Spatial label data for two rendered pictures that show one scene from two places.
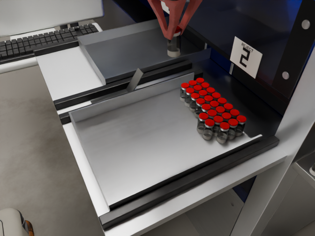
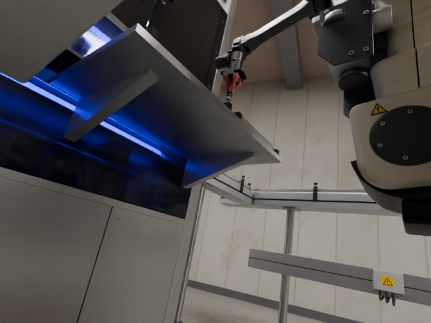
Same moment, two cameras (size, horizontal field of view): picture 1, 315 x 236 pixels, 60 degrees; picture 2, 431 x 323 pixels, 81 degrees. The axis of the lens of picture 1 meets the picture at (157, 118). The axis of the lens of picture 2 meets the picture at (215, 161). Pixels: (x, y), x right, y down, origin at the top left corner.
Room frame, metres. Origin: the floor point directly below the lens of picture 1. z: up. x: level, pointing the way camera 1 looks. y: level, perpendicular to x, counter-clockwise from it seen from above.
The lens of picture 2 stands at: (0.76, 0.83, 0.51)
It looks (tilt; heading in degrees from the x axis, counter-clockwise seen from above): 19 degrees up; 247
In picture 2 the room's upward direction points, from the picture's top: 10 degrees clockwise
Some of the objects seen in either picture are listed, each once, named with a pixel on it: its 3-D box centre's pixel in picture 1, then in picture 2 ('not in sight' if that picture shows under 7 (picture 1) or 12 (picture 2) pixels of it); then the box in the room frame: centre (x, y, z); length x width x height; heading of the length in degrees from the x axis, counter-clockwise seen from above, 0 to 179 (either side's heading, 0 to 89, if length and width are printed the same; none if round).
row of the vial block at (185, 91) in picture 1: (202, 110); not in sight; (0.47, -0.11, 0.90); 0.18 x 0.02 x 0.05; 28
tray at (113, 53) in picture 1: (142, 47); not in sight; (0.78, 0.05, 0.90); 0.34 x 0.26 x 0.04; 118
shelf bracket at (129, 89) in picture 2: not in sight; (106, 109); (0.81, 0.16, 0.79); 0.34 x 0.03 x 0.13; 118
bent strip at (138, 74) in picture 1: (116, 87); not in sight; (0.56, 0.10, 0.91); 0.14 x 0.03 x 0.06; 118
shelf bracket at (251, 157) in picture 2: not in sight; (216, 172); (0.37, -0.08, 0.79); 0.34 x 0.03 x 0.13; 118
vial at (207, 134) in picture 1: (208, 129); not in sight; (0.41, -0.11, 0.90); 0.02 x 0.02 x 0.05
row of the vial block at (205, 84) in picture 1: (217, 105); not in sight; (0.49, -0.14, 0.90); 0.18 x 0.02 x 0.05; 28
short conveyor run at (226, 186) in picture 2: not in sight; (219, 179); (0.12, -0.59, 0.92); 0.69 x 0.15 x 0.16; 28
